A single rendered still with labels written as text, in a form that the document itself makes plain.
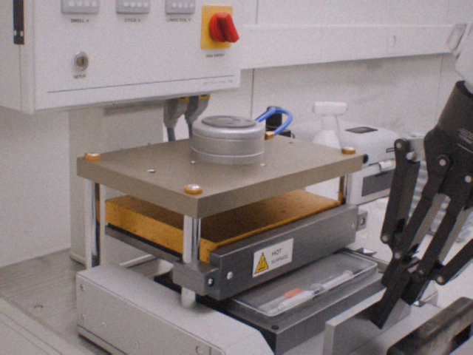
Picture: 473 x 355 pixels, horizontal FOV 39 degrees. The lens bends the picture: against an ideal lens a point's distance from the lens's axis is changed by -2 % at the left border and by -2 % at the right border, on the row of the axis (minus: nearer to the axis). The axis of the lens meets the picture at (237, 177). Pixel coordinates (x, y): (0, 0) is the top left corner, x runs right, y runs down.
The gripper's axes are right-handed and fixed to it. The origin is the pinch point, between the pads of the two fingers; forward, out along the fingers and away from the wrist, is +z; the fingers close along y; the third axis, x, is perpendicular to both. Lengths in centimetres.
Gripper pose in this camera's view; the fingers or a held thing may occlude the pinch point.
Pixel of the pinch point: (397, 293)
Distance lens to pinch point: 64.5
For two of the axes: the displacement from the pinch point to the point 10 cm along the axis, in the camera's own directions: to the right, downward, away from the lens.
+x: 6.8, -1.6, 7.1
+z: -2.9, 8.3, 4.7
